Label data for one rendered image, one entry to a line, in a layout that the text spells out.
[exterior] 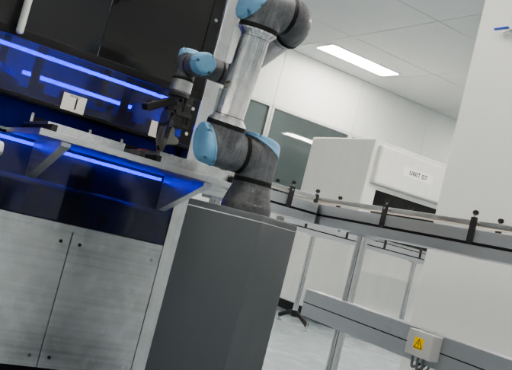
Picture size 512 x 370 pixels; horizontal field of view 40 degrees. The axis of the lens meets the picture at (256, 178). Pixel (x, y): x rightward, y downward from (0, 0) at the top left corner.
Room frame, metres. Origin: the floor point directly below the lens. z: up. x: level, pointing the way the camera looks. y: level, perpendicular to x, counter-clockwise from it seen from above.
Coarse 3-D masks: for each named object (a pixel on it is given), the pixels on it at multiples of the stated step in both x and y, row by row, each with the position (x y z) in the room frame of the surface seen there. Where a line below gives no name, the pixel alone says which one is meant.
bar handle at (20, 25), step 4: (24, 0) 2.27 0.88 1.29; (28, 0) 2.27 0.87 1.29; (32, 0) 2.28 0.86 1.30; (24, 4) 2.27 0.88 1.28; (28, 4) 2.27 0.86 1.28; (24, 8) 2.27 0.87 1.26; (28, 8) 2.27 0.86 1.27; (24, 12) 2.27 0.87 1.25; (28, 12) 2.28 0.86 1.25; (20, 16) 2.27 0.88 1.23; (24, 16) 2.27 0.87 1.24; (20, 20) 2.27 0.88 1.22; (24, 20) 2.27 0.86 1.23; (16, 24) 2.33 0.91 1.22; (20, 24) 2.27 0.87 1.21; (24, 24) 2.28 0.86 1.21; (16, 28) 2.27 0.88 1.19; (20, 28) 2.27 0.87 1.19; (20, 32) 2.27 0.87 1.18
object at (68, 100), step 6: (66, 96) 2.44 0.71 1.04; (72, 96) 2.45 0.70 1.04; (66, 102) 2.45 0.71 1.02; (72, 102) 2.46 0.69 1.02; (78, 102) 2.47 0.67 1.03; (84, 102) 2.48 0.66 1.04; (66, 108) 2.45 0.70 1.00; (72, 108) 2.46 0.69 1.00; (78, 108) 2.47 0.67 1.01; (84, 108) 2.48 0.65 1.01
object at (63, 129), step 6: (60, 126) 2.19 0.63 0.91; (66, 126) 2.20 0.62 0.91; (60, 132) 2.19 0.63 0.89; (66, 132) 2.20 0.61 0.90; (72, 132) 2.21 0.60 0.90; (78, 132) 2.22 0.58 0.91; (84, 132) 2.23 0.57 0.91; (78, 138) 2.22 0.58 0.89; (84, 138) 2.23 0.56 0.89; (90, 138) 2.24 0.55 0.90; (96, 138) 2.25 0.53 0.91; (102, 138) 2.26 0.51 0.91; (102, 144) 2.26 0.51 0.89; (108, 144) 2.27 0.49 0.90; (114, 144) 2.28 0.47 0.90; (120, 144) 2.29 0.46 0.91; (120, 150) 2.30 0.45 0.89
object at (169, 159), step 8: (152, 152) 2.30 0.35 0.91; (160, 152) 2.24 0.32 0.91; (168, 160) 2.26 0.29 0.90; (176, 160) 2.27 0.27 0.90; (184, 160) 2.29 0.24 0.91; (184, 168) 2.29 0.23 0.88; (192, 168) 2.31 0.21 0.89; (200, 168) 2.32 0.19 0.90; (208, 168) 2.33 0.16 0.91; (216, 168) 2.35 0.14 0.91; (216, 176) 2.35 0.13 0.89; (224, 176) 2.37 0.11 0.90
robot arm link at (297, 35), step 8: (304, 8) 1.98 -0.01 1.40; (304, 16) 1.97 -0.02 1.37; (296, 24) 1.97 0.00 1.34; (304, 24) 1.99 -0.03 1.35; (288, 32) 1.99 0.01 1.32; (296, 32) 1.99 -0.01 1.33; (304, 32) 2.01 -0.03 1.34; (280, 40) 2.07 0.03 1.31; (288, 40) 2.05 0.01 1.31; (296, 40) 2.04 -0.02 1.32; (272, 48) 2.12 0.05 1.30; (280, 48) 2.11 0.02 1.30; (288, 48) 2.09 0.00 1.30; (264, 56) 2.16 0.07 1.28; (272, 56) 2.15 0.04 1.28; (224, 64) 2.30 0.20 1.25; (264, 64) 2.20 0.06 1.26; (224, 72) 2.30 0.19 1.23; (224, 80) 2.31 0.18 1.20
